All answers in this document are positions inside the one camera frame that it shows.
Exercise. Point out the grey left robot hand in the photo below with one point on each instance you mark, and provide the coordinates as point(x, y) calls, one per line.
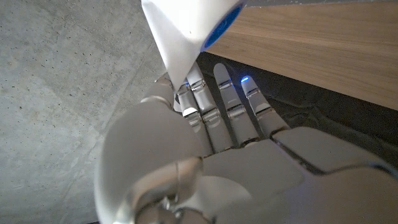
point(255, 174)

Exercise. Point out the white lint roller sheet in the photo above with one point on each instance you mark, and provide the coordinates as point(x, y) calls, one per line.
point(177, 62)

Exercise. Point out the black backdrop curtain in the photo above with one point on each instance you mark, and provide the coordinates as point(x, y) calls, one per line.
point(326, 109)

